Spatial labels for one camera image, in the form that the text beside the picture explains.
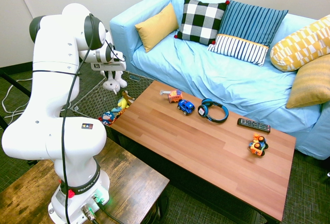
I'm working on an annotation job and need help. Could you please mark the orange white toy truck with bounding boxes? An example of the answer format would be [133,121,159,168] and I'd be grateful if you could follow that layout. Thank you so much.
[159,89,184,104]

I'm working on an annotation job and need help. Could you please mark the woven wicker basket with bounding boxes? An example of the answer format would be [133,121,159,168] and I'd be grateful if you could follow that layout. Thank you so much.
[60,64,157,129]

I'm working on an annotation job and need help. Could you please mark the rustic brown wood table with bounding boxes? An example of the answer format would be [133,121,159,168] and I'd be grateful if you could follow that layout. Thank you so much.
[0,136,170,224]

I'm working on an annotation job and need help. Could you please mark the white floor cable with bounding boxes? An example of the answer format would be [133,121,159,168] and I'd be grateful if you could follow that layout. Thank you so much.
[1,78,34,119]

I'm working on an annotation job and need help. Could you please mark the brown plush animal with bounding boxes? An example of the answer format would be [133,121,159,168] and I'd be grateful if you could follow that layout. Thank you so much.
[121,90,135,101]

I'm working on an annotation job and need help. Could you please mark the orange toy vehicle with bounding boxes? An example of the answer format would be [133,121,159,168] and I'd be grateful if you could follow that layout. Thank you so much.
[249,133,269,157]

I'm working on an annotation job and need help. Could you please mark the blue toy car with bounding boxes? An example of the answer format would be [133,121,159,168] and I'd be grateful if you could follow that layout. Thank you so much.
[177,99,196,116]

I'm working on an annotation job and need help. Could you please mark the Captain America plush doll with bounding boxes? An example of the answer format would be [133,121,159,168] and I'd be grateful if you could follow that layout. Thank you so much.
[98,111,116,126]

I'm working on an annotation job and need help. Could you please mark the plain mustard pillow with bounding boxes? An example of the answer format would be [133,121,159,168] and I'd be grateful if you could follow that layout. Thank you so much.
[134,2,180,54]

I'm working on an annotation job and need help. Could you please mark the blue black headphones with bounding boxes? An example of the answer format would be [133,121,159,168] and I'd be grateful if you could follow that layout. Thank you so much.
[197,98,229,124]

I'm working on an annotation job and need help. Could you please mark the black remote control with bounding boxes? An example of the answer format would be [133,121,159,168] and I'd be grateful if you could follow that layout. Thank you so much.
[237,117,271,134]

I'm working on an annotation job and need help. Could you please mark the light blue sofa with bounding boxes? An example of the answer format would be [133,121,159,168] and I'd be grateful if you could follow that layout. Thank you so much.
[109,0,330,161]

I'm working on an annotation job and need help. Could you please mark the orange flame plush toy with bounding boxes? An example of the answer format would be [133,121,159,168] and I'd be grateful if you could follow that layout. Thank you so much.
[114,107,128,119]

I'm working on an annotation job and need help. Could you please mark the black white checkered pillow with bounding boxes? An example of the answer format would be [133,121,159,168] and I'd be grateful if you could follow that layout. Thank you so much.
[174,0,230,46]

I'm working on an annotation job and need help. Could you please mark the yellow white patterned pillow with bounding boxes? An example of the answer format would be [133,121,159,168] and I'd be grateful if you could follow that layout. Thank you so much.
[270,14,330,72]

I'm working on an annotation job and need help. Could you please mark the yellow blue plush toy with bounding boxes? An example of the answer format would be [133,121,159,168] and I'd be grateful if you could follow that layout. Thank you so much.
[110,97,131,113]

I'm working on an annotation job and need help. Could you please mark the long black cable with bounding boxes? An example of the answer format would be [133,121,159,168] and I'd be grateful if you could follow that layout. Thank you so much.
[60,12,109,224]

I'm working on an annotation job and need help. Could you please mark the robot base cable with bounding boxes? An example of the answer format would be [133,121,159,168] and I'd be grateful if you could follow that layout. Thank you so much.
[92,195,124,224]

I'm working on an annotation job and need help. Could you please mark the white gripper body with marker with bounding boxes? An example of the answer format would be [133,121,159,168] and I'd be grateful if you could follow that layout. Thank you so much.
[90,61,127,73]

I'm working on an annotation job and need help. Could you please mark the white unicorn stuffed toy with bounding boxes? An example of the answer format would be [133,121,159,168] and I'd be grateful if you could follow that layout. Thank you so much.
[100,69,128,95]

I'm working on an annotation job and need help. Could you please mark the black metal frame bar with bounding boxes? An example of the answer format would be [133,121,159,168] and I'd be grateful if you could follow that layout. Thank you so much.
[0,72,31,98]

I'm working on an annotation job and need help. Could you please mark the blue striped pillow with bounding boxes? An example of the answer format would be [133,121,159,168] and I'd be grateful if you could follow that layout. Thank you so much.
[218,0,289,48]

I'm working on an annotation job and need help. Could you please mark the white navy striped pillow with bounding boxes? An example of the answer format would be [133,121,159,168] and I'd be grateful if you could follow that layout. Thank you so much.
[207,33,270,67]

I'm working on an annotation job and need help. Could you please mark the mustard ribbed pillow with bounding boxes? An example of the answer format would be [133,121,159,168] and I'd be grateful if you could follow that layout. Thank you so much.
[285,54,330,109]

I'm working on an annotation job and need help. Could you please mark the reddish wood coffee table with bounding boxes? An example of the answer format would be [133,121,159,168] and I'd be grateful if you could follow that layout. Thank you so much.
[109,79,297,224]

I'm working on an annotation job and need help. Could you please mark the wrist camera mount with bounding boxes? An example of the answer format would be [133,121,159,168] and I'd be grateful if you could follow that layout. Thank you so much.
[112,50,127,62]

